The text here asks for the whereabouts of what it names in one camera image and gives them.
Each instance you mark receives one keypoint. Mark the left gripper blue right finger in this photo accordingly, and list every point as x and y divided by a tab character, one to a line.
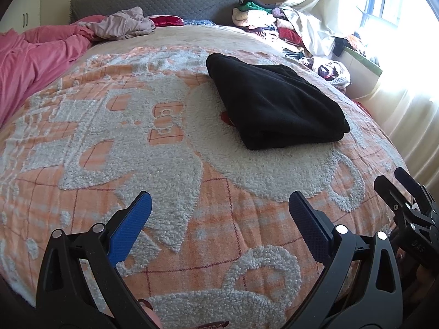
314	227

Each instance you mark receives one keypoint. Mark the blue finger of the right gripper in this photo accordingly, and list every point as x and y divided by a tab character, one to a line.
395	200
419	192

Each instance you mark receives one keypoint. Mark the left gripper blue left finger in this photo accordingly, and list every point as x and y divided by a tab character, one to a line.
125	225

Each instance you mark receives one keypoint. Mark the black orange IKISS sweater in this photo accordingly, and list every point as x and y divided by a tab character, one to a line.
273	107

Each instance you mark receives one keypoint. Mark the pile of mixed clothes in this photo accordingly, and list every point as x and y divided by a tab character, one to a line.
316	49

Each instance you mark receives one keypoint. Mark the left hand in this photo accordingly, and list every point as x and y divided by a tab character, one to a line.
181	323

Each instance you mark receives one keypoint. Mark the orange white patterned blanket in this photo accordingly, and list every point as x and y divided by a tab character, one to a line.
220	243

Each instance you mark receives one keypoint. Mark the window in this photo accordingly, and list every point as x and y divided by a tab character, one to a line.
392	13

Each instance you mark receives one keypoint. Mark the cream curtain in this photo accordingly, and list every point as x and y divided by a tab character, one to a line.
404	100

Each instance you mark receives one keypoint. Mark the pink duvet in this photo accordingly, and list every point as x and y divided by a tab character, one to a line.
32	60

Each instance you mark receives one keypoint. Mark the beige bed sheet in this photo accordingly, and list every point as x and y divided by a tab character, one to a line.
219	38

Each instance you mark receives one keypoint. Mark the mauve crumpled garment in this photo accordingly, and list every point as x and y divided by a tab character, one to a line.
124	24

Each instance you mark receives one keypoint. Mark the blue patterned pillow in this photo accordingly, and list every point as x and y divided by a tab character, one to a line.
199	22

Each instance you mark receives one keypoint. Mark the cream wardrobe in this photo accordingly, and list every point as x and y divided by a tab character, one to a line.
22	15

